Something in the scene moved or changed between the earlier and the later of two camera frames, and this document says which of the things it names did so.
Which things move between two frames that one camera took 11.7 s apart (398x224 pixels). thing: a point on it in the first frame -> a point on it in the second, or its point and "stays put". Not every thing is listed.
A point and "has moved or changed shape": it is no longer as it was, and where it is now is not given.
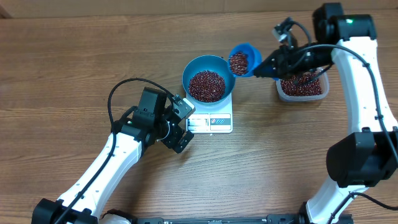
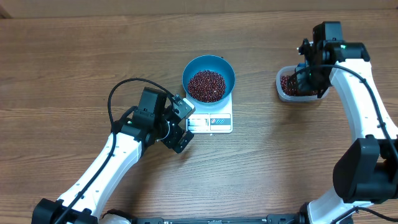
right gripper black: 282,61 -> 305,86
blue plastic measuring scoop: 243,58 has moved or changed shape
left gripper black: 178,132 stays put
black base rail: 271,219 stays put
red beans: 206,86 stays put
